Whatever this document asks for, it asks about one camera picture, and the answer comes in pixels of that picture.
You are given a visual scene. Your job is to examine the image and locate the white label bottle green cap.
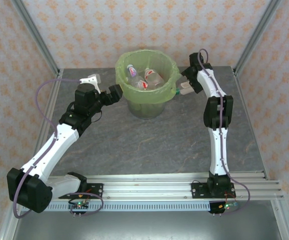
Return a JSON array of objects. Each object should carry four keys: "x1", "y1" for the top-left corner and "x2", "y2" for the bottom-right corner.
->
[{"x1": 175, "y1": 81, "x2": 193, "y2": 96}]

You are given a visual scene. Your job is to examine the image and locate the large ribbed clear plastic bottle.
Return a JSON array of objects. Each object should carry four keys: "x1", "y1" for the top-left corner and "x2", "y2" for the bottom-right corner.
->
[{"x1": 143, "y1": 67, "x2": 166, "y2": 87}]

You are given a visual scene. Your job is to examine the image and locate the clear bottle pink label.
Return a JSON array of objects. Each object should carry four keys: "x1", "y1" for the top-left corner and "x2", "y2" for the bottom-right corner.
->
[{"x1": 126, "y1": 64, "x2": 140, "y2": 88}]

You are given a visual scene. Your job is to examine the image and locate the green plastic bin liner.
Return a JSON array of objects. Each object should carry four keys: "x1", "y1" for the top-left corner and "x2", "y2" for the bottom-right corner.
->
[{"x1": 114, "y1": 49, "x2": 182, "y2": 105}]

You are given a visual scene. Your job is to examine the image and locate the clear plastic waste bin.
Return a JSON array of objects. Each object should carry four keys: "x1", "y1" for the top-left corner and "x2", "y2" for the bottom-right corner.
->
[{"x1": 127, "y1": 98, "x2": 166, "y2": 120}]

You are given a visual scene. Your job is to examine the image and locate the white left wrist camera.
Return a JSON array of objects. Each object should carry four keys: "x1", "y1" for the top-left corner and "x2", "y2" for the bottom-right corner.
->
[{"x1": 79, "y1": 73, "x2": 103, "y2": 95}]

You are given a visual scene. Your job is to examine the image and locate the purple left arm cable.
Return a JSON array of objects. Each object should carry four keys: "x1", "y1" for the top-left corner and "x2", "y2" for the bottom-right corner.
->
[{"x1": 13, "y1": 78, "x2": 105, "y2": 220}]

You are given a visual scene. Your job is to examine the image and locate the aluminium frame post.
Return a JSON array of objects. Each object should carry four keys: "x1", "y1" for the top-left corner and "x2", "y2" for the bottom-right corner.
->
[
  {"x1": 233, "y1": 0, "x2": 284, "y2": 76},
  {"x1": 11, "y1": 0, "x2": 61, "y2": 77}
]

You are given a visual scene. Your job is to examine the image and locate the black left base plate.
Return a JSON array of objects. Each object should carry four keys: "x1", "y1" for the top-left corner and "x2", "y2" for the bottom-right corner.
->
[{"x1": 84, "y1": 182, "x2": 104, "y2": 200}]

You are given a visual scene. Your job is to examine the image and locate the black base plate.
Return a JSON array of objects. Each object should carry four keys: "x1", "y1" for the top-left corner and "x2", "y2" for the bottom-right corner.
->
[
  {"x1": 84, "y1": 182, "x2": 104, "y2": 200},
  {"x1": 190, "y1": 181, "x2": 235, "y2": 200}
]

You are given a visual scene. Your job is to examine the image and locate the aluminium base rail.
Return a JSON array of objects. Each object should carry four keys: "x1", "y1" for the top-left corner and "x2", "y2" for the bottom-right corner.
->
[{"x1": 46, "y1": 171, "x2": 284, "y2": 201}]

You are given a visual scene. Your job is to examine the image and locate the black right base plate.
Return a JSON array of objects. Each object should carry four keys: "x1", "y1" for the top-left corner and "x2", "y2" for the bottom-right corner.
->
[{"x1": 190, "y1": 181, "x2": 235, "y2": 200}]

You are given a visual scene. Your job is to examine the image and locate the grey slotted cable duct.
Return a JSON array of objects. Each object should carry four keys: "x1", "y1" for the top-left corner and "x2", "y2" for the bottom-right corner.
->
[{"x1": 45, "y1": 200, "x2": 213, "y2": 213}]

